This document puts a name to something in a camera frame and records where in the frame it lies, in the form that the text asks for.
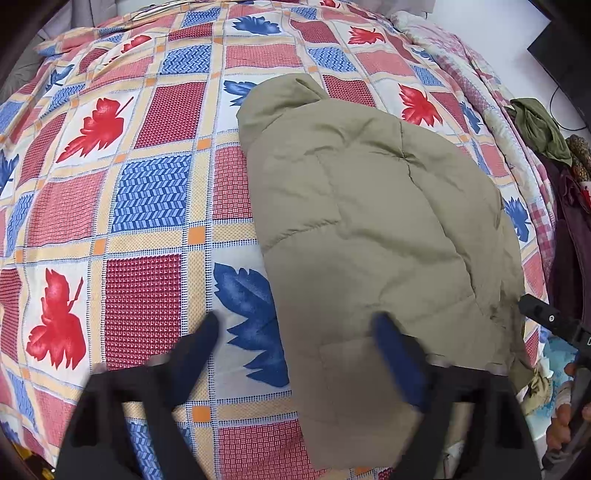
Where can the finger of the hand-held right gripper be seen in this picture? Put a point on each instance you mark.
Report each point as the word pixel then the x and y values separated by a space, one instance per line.
pixel 547 316

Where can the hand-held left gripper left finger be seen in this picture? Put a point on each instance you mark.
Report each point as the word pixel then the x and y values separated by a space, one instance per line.
pixel 196 353

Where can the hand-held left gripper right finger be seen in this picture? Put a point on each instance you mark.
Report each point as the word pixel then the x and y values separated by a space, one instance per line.
pixel 399 357

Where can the khaki padded jacket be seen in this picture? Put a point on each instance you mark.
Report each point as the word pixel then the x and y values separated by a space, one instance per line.
pixel 369 221

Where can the person's right hand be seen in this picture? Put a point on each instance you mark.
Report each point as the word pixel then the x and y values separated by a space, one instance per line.
pixel 561 422

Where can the light blue printed cloth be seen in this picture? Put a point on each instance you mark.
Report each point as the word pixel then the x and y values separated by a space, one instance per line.
pixel 547 369

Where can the dark maroon cloth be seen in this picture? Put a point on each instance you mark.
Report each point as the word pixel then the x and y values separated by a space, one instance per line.
pixel 570 240

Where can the brown patterned cloth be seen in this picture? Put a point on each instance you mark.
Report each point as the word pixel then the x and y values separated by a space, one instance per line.
pixel 580 154

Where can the leaf print checked bed sheet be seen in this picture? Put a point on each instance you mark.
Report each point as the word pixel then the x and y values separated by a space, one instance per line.
pixel 138 194

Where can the olive green cloth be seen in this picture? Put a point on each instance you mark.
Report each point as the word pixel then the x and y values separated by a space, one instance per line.
pixel 538 129

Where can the pink checked quilt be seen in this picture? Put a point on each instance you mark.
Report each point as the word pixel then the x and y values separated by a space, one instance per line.
pixel 489 87

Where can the black monitor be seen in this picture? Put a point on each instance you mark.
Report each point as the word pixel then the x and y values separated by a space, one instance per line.
pixel 565 50

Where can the grey cloth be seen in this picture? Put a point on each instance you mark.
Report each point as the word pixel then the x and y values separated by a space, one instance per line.
pixel 25 69

